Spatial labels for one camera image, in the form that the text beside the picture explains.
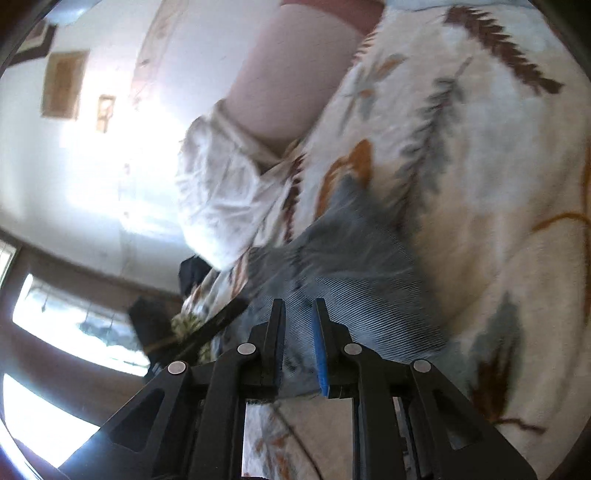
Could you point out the framed wall picture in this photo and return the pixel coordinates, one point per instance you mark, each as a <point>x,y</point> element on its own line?
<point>63,83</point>

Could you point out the white patterned pillow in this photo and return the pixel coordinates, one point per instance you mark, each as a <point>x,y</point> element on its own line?
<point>226,184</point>

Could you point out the pink bolster cushion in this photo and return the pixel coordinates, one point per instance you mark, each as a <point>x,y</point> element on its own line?
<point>298,62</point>

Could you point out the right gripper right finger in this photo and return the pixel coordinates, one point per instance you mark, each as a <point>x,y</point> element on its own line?
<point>409,420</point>

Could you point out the leaf pattern bed blanket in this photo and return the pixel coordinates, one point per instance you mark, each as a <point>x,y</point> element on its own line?
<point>469,121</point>

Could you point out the beige wall switch plate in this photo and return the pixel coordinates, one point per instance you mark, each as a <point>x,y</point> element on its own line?
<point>104,112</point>

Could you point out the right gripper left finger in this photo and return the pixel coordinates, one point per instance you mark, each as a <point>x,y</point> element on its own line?
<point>188,422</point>

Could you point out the black garment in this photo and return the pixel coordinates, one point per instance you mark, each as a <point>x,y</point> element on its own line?
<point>191,273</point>

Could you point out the blue denim jeans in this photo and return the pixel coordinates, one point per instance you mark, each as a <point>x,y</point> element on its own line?
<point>367,275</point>

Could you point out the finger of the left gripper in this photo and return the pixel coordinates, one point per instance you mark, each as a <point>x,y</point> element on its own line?
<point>221,320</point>

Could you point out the green white patterned quilt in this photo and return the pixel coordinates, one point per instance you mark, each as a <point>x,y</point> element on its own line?
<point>189,327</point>

